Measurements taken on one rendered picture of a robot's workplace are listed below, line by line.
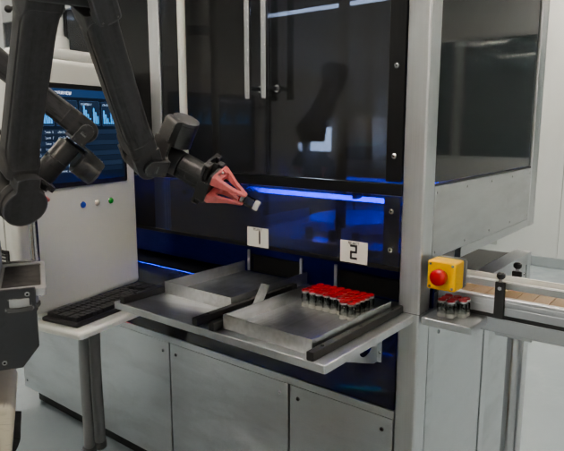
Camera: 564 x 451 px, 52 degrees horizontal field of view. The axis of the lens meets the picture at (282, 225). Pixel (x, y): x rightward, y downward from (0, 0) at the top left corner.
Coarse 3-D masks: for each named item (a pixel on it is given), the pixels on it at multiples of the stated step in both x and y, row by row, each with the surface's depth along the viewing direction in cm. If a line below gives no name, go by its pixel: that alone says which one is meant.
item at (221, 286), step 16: (208, 272) 178; (224, 272) 184; (240, 272) 188; (256, 272) 188; (176, 288) 162; (192, 288) 158; (208, 288) 170; (224, 288) 170; (240, 288) 170; (256, 288) 158; (272, 288) 163; (224, 304) 151
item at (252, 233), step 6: (252, 228) 176; (258, 228) 175; (264, 228) 173; (252, 234) 177; (258, 234) 175; (264, 234) 174; (252, 240) 177; (258, 240) 175; (264, 240) 174; (258, 246) 176; (264, 246) 174
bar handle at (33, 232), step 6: (36, 222) 159; (30, 228) 159; (36, 228) 159; (30, 234) 159; (36, 234) 159; (30, 240) 159; (36, 240) 160; (30, 246) 159; (36, 246) 160; (30, 252) 160; (36, 252) 160; (30, 258) 160; (36, 258) 160
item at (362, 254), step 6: (342, 240) 156; (342, 246) 157; (348, 246) 155; (360, 246) 153; (366, 246) 152; (342, 252) 157; (348, 252) 156; (360, 252) 153; (366, 252) 152; (342, 258) 157; (348, 258) 156; (360, 258) 154; (366, 258) 152; (366, 264) 153
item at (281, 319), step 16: (256, 304) 145; (272, 304) 150; (288, 304) 154; (384, 304) 143; (224, 320) 136; (240, 320) 133; (256, 320) 141; (272, 320) 141; (288, 320) 141; (304, 320) 141; (320, 320) 141; (336, 320) 141; (352, 320) 132; (256, 336) 130; (272, 336) 127; (288, 336) 124; (304, 336) 121; (320, 336) 122; (304, 352) 122
